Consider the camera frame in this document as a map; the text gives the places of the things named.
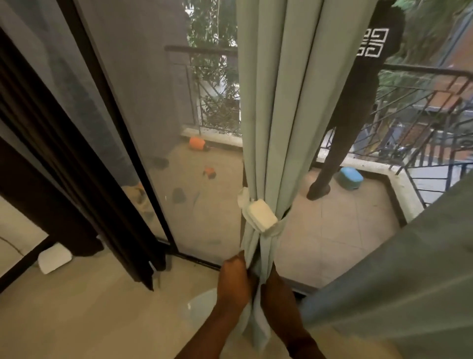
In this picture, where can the person's right hand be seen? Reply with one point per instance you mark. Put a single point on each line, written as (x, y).
(281, 303)

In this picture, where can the person's left hand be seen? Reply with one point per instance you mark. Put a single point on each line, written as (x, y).
(234, 284)

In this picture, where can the white curtain tieback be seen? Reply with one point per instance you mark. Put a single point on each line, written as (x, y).
(262, 216)

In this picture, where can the light teal curtain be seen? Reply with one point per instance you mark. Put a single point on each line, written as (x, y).
(406, 277)
(295, 92)

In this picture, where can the dark brown satin curtain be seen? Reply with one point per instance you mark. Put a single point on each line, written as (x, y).
(74, 148)
(48, 196)

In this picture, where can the person's left forearm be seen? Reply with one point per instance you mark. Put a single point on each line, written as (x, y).
(210, 336)

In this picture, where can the orange work glove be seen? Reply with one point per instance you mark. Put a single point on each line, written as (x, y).
(209, 172)

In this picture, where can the blue plastic tub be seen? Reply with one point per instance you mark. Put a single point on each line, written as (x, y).
(350, 178)

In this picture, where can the white box device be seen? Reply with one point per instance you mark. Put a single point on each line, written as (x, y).
(54, 259)

